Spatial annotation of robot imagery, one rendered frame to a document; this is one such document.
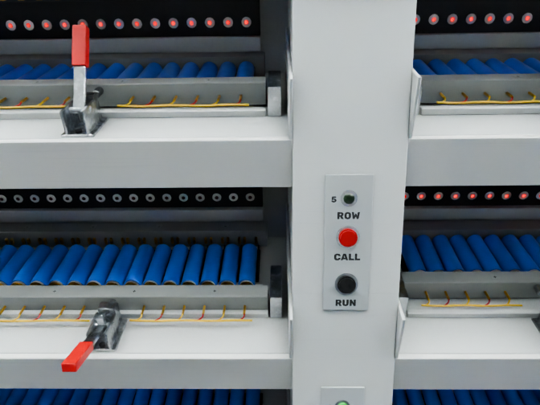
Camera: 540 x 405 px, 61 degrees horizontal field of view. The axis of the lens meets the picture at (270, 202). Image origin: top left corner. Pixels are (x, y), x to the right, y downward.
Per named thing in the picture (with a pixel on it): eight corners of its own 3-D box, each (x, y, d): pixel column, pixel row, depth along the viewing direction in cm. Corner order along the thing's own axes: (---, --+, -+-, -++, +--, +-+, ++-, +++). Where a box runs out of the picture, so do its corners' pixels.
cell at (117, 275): (138, 255, 55) (122, 293, 50) (123, 255, 55) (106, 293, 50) (135, 243, 54) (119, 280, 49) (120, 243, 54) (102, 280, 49)
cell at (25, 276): (54, 256, 55) (29, 293, 50) (38, 256, 55) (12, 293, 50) (50, 243, 54) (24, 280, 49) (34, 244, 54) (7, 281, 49)
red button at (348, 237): (357, 247, 39) (357, 229, 38) (338, 247, 39) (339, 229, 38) (355, 243, 40) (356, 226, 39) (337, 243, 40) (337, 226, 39)
